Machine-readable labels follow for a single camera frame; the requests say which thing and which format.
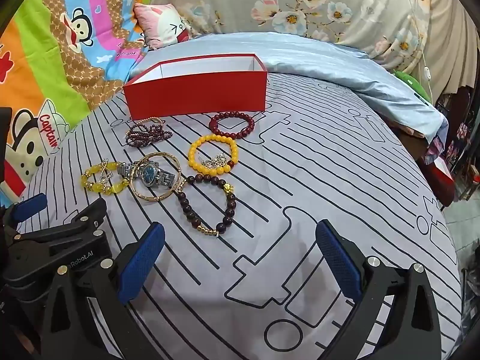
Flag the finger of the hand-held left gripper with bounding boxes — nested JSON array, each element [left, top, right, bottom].
[[20, 197, 109, 250], [0, 193, 48, 241]]

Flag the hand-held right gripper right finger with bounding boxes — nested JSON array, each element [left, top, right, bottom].
[[316, 220, 444, 360]]

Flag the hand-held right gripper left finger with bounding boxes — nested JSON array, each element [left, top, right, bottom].
[[39, 222, 166, 360]]

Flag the yellow crystal bracelet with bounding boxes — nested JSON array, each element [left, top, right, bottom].
[[82, 160, 130, 196]]

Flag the gold bangle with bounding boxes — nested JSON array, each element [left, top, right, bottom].
[[129, 151, 183, 204]]

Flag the dark brown bead bracelet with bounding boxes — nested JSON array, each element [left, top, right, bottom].
[[176, 173, 237, 239]]

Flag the silver wristwatch blue dial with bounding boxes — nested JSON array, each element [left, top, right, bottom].
[[117, 160, 176, 188]]

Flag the small garnet bead bracelet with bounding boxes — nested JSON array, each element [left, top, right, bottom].
[[125, 117, 174, 148]]

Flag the yellow bead bracelet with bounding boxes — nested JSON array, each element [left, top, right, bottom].
[[187, 134, 239, 175]]

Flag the silver filigree pendant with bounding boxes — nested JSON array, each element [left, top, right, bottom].
[[200, 154, 229, 172]]

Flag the red cardboard box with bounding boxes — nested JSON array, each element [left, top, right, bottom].
[[122, 54, 268, 120]]

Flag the grey striped bedsheet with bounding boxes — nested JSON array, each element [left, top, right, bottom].
[[17, 71, 464, 360]]

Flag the red fabric item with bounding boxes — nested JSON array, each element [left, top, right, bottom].
[[427, 154, 456, 208]]

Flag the colourful cartoon monkey blanket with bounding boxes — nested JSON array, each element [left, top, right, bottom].
[[0, 0, 158, 199]]

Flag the green plush item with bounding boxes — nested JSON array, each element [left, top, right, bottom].
[[394, 69, 432, 102]]

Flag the light blue quilt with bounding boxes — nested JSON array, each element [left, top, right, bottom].
[[131, 32, 449, 145]]

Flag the pink cartoon pillow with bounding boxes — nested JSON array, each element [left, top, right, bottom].
[[133, 2, 194, 50]]

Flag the beige curtain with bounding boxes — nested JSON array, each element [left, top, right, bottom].
[[424, 0, 480, 98]]

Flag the grey floral sheet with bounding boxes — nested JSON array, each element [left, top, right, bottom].
[[150, 0, 432, 74]]

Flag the dark red bead bracelet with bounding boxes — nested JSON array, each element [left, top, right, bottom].
[[208, 111, 256, 136]]

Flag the white cable with switch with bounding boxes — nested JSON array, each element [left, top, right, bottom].
[[403, 0, 434, 100]]

